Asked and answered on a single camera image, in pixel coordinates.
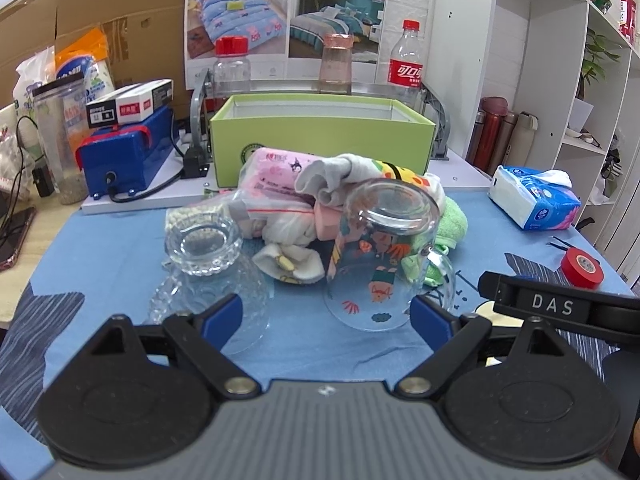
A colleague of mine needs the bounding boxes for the blue tissue pack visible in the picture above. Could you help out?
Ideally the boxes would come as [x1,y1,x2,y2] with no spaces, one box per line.
[488,166,582,231]

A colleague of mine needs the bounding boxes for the zip bags with red stripes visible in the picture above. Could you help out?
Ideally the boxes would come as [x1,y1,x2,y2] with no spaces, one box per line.
[165,190,314,230]

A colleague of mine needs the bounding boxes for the beige thermos flask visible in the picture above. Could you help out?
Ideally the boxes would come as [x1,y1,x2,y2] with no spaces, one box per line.
[503,113,538,167]

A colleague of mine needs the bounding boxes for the blue machine with red strap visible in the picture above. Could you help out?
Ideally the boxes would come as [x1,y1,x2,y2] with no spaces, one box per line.
[75,106,174,200]

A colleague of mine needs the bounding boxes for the white shelf unit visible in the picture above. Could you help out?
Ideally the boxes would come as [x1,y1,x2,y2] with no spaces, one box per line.
[424,0,639,272]

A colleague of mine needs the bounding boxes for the cola bottle red cap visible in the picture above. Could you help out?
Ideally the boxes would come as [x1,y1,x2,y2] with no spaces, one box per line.
[387,20,423,106]

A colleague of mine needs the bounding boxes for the steel thermos flask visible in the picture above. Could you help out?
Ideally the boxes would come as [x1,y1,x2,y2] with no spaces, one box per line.
[465,110,485,165]

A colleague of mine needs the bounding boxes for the tall clear plastic container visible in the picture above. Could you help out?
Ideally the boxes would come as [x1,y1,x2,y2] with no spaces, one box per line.
[34,73,90,205]

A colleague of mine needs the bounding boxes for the cardboard sheet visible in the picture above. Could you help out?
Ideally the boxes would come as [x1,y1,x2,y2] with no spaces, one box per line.
[1,0,191,118]

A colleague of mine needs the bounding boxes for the bedding poster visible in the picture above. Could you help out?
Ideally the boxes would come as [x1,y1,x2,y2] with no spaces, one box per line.
[183,0,431,89]

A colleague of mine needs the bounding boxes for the grey metal bracket stand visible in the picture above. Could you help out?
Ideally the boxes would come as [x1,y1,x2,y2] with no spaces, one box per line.
[420,84,450,160]

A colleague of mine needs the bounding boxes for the grey white socks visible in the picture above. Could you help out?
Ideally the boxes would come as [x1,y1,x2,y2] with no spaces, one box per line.
[294,154,383,208]

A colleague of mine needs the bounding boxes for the red thermos flask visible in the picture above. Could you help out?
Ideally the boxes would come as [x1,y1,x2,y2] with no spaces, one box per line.
[473,96,508,171]

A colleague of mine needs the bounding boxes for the black white small box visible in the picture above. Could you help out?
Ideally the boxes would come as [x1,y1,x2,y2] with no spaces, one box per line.
[86,79,174,128]

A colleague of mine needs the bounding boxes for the green cardboard box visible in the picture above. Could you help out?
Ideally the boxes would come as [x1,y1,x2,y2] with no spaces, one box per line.
[209,92,436,188]

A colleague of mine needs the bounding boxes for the red lid plastic jar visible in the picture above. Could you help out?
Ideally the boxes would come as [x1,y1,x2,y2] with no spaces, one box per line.
[213,36,250,101]

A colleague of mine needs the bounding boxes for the red tape roll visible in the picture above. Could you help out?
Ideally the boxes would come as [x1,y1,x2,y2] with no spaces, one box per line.
[561,247,604,290]

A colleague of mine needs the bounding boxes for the pink lid glass jar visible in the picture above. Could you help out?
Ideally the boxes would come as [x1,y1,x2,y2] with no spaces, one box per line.
[319,34,354,94]

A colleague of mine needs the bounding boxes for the pink sponge block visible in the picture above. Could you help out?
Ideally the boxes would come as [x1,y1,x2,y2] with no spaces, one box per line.
[314,202,342,242]

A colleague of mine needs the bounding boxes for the black power cable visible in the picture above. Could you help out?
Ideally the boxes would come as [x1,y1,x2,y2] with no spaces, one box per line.
[104,109,202,205]

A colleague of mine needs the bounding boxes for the clear textured glass vase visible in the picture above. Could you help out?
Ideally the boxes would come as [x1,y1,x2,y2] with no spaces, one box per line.
[148,210,269,356]

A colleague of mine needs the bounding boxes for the green towel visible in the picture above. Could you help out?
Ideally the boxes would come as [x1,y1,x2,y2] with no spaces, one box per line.
[401,196,469,287]

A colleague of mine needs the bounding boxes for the floral white towel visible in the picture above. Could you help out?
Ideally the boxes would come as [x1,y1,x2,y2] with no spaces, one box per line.
[372,159,446,214]

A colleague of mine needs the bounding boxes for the black smartphone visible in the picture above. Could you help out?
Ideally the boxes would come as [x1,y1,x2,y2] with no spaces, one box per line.
[0,207,37,272]

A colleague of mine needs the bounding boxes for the pink packaged wipes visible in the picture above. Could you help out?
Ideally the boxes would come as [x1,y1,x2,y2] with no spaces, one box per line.
[238,148,319,206]

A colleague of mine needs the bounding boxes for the patterned drinking glass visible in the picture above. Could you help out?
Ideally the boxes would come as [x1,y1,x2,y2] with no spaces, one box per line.
[324,178,456,332]

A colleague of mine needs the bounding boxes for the white cloth with yellow duck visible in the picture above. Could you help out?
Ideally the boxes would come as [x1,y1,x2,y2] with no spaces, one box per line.
[252,244,326,285]

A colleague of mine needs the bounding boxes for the potted green plant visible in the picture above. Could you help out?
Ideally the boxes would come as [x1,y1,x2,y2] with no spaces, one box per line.
[576,27,620,100]

